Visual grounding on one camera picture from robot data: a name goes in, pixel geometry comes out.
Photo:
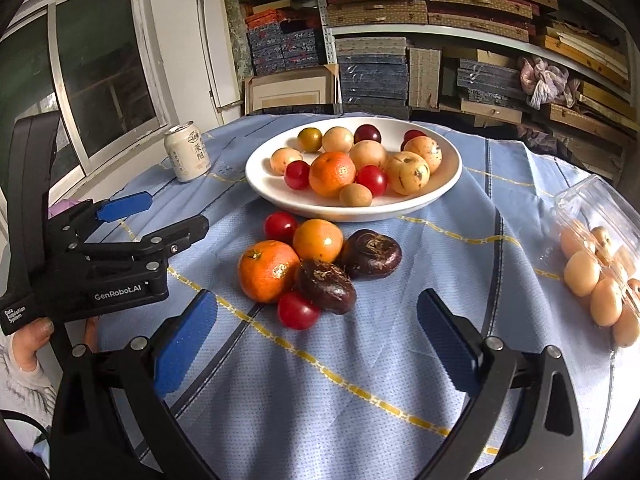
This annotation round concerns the white wooden board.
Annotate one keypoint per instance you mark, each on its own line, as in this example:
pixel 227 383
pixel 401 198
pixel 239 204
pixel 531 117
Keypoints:
pixel 212 70

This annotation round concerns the light blue tablecloth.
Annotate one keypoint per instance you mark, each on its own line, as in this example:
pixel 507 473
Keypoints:
pixel 350 360

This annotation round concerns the pale orange loquat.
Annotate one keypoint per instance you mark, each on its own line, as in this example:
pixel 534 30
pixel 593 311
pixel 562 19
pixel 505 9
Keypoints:
pixel 337 139
pixel 284 158

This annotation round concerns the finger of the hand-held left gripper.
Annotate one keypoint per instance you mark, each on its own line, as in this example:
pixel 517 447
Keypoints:
pixel 125 206
pixel 175 235

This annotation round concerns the dark red plum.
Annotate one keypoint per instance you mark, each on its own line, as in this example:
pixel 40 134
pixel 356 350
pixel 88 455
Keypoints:
pixel 412 135
pixel 367 134

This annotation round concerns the grey cardboard slab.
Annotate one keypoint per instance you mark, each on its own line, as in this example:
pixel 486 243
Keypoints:
pixel 425 77

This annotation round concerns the group of pale loquats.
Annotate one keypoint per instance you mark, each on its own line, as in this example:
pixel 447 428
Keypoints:
pixel 581 272

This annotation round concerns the person's left hand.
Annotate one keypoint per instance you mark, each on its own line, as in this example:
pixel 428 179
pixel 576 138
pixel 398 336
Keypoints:
pixel 32 335

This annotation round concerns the spotted orange loquat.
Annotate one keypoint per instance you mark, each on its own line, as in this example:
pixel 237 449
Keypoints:
pixel 427 152

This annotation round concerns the dark brown water chestnut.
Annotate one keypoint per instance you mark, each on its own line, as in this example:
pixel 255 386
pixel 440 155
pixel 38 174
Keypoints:
pixel 372 253
pixel 325 285

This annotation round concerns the orange tomato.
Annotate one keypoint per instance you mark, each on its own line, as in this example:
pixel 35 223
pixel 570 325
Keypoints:
pixel 317 240

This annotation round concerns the stack of blue orange boxes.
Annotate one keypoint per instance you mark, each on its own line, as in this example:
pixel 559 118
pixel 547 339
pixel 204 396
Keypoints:
pixel 285 45

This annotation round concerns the grey framed window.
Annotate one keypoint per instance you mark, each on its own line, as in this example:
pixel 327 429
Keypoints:
pixel 100 60

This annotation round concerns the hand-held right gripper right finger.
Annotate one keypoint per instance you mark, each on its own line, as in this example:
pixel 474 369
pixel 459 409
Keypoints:
pixel 447 340

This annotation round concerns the pale yellow loquat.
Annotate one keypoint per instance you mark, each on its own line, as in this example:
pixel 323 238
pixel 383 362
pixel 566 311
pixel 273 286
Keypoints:
pixel 367 154

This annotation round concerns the pink cloth bag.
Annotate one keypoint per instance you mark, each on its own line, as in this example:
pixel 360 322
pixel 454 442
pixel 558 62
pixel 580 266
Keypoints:
pixel 542 80

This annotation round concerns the white beverage can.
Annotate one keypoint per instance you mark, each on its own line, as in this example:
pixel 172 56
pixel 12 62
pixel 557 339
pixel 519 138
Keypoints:
pixel 186 155

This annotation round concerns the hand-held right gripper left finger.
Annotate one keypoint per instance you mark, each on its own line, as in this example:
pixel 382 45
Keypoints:
pixel 187 340

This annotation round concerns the yellow tomato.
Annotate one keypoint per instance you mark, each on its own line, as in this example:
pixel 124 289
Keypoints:
pixel 310 138

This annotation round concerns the stack of woven tan boxes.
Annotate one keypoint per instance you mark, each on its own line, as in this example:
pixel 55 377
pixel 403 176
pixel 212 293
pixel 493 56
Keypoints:
pixel 375 12

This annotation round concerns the clear plastic clamshell box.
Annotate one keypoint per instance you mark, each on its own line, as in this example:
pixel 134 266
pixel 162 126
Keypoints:
pixel 585 200

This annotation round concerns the red cherry tomato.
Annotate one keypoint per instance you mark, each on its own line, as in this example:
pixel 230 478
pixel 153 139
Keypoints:
pixel 298 310
pixel 371 180
pixel 280 226
pixel 297 175

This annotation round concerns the purple cloth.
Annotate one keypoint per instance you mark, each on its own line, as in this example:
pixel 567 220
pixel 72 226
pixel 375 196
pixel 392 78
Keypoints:
pixel 62 207

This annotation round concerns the open cardboard box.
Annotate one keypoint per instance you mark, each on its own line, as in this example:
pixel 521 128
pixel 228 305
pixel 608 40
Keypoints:
pixel 285 92

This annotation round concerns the white metal shelf rack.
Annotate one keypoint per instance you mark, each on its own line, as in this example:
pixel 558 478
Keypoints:
pixel 380 30

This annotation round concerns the small yellow loquat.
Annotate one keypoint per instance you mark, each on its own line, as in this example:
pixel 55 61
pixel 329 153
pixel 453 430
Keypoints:
pixel 356 195

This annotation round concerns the white plate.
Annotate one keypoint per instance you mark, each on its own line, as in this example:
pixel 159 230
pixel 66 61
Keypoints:
pixel 280 195

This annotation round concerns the stack of dark blue boxes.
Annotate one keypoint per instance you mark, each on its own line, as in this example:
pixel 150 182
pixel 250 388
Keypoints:
pixel 372 85
pixel 490 82

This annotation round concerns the orange mandarin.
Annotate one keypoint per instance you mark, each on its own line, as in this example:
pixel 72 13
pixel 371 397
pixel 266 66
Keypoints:
pixel 332 174
pixel 268 270

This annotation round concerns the green marble slab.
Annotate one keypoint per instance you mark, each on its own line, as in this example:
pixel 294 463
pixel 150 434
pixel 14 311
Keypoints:
pixel 235 40

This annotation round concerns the person's left forearm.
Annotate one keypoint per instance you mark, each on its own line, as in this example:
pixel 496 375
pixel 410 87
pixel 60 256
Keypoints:
pixel 22 385

